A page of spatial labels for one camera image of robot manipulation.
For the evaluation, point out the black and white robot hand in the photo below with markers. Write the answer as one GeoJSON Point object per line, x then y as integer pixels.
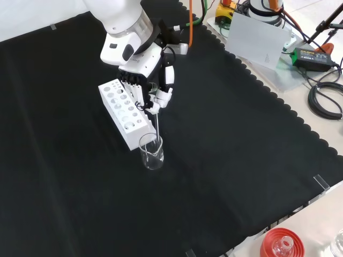
{"type": "Point", "coordinates": [144, 65]}

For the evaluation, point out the clear glass rod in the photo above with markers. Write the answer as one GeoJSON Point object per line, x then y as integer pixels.
{"type": "Point", "coordinates": [158, 125]}

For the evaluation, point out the white test tube rack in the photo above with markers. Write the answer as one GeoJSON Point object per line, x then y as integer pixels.
{"type": "Point", "coordinates": [126, 120]}

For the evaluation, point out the clear glass beaker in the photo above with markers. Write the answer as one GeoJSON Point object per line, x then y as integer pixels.
{"type": "Point", "coordinates": [152, 158]}

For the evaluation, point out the yellow stop button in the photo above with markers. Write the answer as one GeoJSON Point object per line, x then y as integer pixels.
{"type": "Point", "coordinates": [225, 13]}

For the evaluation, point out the clear cloth clip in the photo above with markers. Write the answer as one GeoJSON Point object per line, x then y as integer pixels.
{"type": "Point", "coordinates": [53, 26]}
{"type": "Point", "coordinates": [321, 182]}
{"type": "Point", "coordinates": [189, 253]}

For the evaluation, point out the pale board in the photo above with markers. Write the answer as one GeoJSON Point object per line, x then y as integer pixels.
{"type": "Point", "coordinates": [254, 40]}

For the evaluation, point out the black bench cloth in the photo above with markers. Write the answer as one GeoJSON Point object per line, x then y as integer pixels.
{"type": "Point", "coordinates": [80, 174]}

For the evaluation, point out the black power adapter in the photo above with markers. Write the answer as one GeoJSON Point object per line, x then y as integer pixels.
{"type": "Point", "coordinates": [312, 59]}

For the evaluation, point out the black tripod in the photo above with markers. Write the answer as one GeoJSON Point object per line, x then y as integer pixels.
{"type": "Point", "coordinates": [321, 26]}

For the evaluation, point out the red funnel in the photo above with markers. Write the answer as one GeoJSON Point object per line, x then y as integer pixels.
{"type": "Point", "coordinates": [268, 241]}

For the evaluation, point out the small clear glass flask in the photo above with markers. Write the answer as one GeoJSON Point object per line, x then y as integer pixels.
{"type": "Point", "coordinates": [282, 247]}

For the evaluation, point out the clear glass vessel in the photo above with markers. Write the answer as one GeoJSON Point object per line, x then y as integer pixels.
{"type": "Point", "coordinates": [338, 245]}

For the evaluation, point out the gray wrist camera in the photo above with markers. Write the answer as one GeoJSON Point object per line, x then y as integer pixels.
{"type": "Point", "coordinates": [177, 48]}

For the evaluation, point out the pale metal base plate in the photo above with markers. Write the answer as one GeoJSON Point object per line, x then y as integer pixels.
{"type": "Point", "coordinates": [284, 77]}

